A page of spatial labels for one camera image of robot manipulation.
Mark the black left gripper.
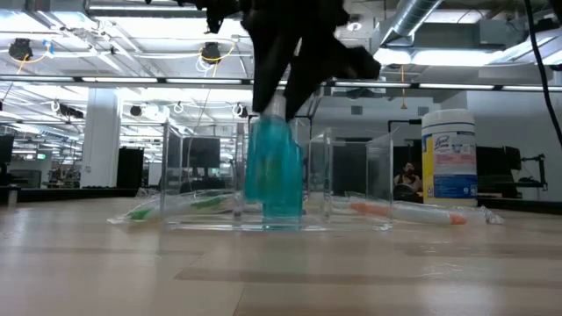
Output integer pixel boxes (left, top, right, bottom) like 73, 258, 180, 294
245, 0, 382, 123

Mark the clear acrylic organiser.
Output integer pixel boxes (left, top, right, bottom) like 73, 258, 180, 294
160, 120, 394, 232

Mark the orange toothbrush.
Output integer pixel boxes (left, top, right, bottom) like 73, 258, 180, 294
349, 199, 506, 227

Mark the green toothbrush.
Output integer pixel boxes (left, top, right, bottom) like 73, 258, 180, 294
107, 192, 247, 226

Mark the yellow hanging pendant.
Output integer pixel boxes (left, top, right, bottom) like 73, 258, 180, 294
398, 65, 408, 111

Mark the black monitor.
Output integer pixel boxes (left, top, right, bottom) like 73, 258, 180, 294
182, 136, 221, 169

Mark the person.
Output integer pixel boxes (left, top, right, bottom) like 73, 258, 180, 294
393, 161, 425, 203

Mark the long ceiling light strip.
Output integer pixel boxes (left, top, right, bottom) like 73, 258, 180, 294
0, 75, 562, 91

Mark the white disinfecting wipes canister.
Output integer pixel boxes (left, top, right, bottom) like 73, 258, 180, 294
421, 108, 479, 208

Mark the black cabinet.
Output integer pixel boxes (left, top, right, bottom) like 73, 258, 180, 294
116, 147, 145, 190

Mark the white building pillar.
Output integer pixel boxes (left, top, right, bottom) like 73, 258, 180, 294
80, 87, 122, 189

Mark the black workstation equipment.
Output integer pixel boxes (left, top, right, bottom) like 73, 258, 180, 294
476, 144, 549, 198

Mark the black ceiling camera orange cable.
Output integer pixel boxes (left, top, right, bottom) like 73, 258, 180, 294
7, 37, 34, 61
199, 41, 223, 65

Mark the silver spiral ventilation duct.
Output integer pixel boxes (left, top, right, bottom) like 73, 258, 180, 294
350, 0, 444, 83

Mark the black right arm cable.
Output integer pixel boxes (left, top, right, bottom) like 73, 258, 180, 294
523, 0, 562, 148

